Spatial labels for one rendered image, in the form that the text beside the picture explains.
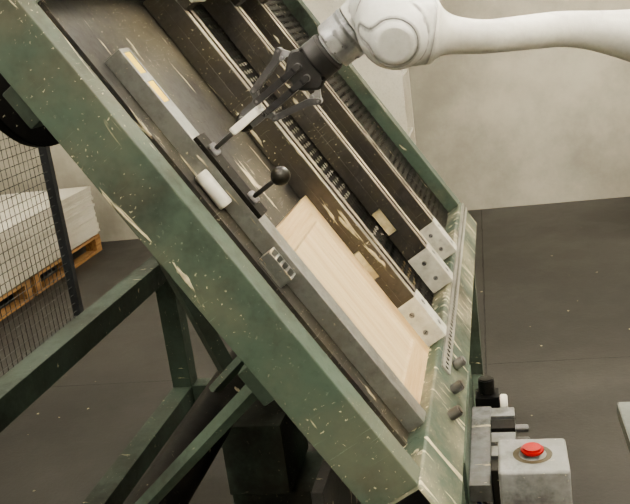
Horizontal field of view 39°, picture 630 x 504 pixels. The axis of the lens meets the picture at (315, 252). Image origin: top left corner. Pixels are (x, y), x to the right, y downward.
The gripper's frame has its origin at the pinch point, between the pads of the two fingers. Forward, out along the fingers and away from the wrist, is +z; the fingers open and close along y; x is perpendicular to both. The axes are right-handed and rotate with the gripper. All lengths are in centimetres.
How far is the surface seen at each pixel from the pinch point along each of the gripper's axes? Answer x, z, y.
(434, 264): 90, 10, 61
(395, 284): 47, 11, 51
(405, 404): 5, 13, 63
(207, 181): 1.1, 14.2, 4.0
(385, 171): 121, 11, 34
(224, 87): 47, 13, -12
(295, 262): 5.5, 12.3, 27.2
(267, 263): 0.5, 15.1, 23.5
